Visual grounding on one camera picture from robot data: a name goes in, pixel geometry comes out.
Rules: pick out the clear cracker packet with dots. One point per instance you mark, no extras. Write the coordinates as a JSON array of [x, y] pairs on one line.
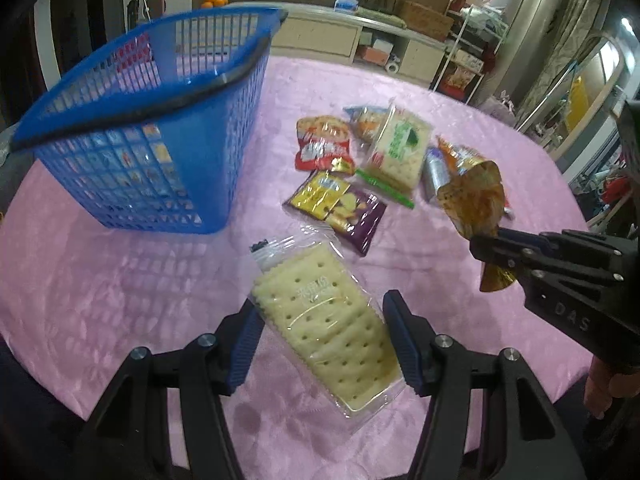
[[320, 310]]

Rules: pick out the orange striped snack packet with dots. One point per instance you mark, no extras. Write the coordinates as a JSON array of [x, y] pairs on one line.
[[462, 155]]

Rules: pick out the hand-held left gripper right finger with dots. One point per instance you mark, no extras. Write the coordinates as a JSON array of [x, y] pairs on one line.
[[401, 342]]

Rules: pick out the purple snack packet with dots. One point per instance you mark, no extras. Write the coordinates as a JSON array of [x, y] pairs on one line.
[[360, 217]]

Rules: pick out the blue plastic basket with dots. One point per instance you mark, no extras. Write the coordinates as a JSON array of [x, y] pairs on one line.
[[150, 125]]

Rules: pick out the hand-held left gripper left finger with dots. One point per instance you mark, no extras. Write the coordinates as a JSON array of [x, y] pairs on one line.
[[244, 355]]

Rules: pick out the pink quilted cover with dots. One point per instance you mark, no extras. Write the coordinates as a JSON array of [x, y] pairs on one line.
[[125, 285]]

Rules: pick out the person's right hand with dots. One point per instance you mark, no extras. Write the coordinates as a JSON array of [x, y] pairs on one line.
[[605, 385]]

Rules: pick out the white paper roll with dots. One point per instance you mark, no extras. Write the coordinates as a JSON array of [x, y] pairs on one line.
[[392, 65]]

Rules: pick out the pink bag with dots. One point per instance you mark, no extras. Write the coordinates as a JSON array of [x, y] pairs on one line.
[[500, 110]]

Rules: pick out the yellow snack packet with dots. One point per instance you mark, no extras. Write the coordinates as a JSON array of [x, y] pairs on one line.
[[317, 192]]

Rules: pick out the pile of oranges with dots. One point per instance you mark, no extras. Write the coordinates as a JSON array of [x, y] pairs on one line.
[[214, 1]]

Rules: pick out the green folded cloth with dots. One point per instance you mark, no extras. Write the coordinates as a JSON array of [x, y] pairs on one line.
[[380, 16]]

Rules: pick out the patterned curtain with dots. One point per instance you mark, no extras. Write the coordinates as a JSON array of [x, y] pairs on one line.
[[570, 50]]

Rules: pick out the blue orange snack packet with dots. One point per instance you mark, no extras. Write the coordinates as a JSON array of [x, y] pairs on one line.
[[367, 121]]

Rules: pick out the wooden framed mirror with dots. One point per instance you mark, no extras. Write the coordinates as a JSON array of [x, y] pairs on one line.
[[607, 60]]

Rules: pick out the brown cardboard box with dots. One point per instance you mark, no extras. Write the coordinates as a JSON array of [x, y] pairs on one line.
[[427, 21]]

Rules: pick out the orange snack bag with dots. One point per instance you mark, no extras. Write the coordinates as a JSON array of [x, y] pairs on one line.
[[459, 80]]

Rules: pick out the red snack packet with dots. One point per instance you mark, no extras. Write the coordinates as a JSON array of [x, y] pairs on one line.
[[322, 142]]

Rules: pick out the green candy stick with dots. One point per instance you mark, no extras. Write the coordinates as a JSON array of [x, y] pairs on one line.
[[387, 189]]

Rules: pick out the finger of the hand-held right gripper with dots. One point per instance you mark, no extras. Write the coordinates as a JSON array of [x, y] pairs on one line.
[[512, 234], [500, 252]]

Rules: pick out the grey printed cloth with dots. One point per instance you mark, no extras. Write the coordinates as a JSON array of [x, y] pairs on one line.
[[12, 160]]

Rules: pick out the cream tv cabinet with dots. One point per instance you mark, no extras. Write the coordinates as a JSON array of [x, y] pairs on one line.
[[320, 35]]

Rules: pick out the brown snack packet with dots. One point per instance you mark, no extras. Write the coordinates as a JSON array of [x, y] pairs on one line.
[[475, 200]]

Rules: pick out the blue tissue box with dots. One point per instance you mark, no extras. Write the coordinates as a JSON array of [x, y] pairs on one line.
[[346, 5]]

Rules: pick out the green label cracker packet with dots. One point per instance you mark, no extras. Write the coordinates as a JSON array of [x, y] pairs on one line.
[[397, 147]]

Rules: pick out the orange box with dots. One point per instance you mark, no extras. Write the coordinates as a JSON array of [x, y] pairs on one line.
[[375, 54]]

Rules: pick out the blue candy tube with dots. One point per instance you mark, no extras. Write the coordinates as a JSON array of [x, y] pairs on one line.
[[436, 175]]

